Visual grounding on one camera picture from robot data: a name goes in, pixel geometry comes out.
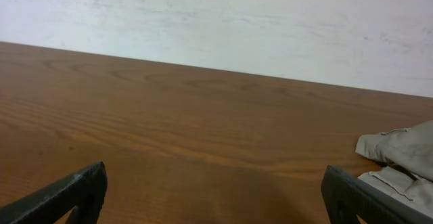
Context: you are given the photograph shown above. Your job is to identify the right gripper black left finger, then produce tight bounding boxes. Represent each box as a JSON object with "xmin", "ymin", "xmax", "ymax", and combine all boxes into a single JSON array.
[{"xmin": 1, "ymin": 162, "xmax": 108, "ymax": 224}]

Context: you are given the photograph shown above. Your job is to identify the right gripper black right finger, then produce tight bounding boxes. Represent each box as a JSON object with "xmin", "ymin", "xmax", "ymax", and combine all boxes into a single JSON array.
[{"xmin": 321, "ymin": 165, "xmax": 432, "ymax": 224}]

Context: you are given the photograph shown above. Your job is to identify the khaki green shorts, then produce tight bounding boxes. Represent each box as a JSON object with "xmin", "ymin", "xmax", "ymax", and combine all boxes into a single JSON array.
[{"xmin": 355, "ymin": 121, "xmax": 432, "ymax": 217}]

